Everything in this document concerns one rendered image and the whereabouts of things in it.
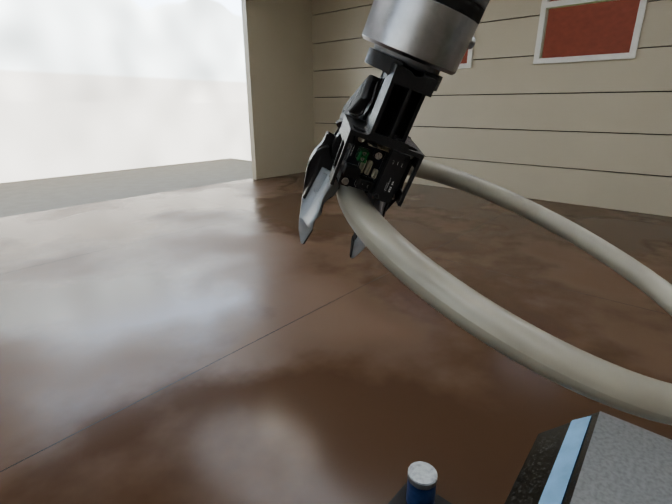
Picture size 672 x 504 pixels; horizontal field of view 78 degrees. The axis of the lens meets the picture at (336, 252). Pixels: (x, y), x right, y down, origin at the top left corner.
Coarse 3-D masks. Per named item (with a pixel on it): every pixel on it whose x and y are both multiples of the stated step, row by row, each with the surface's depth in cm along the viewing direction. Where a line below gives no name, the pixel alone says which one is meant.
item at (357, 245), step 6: (366, 192) 45; (372, 198) 45; (378, 204) 43; (384, 204) 45; (378, 210) 43; (354, 234) 48; (354, 240) 47; (360, 240) 47; (354, 246) 48; (360, 246) 48; (354, 252) 48
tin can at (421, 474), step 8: (416, 464) 146; (424, 464) 146; (408, 472) 143; (416, 472) 142; (424, 472) 142; (432, 472) 142; (408, 480) 143; (416, 480) 139; (424, 480) 139; (432, 480) 139; (408, 488) 143; (416, 488) 140; (424, 488) 138; (432, 488) 140; (408, 496) 144; (416, 496) 140; (424, 496) 140; (432, 496) 141
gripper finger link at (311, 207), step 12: (324, 168) 43; (324, 180) 43; (336, 180) 44; (312, 192) 44; (324, 192) 42; (312, 204) 44; (300, 216) 45; (312, 216) 41; (300, 228) 46; (312, 228) 46; (300, 240) 47
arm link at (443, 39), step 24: (384, 0) 33; (408, 0) 32; (432, 0) 31; (384, 24) 33; (408, 24) 32; (432, 24) 32; (456, 24) 32; (384, 48) 35; (408, 48) 33; (432, 48) 33; (456, 48) 34; (432, 72) 36
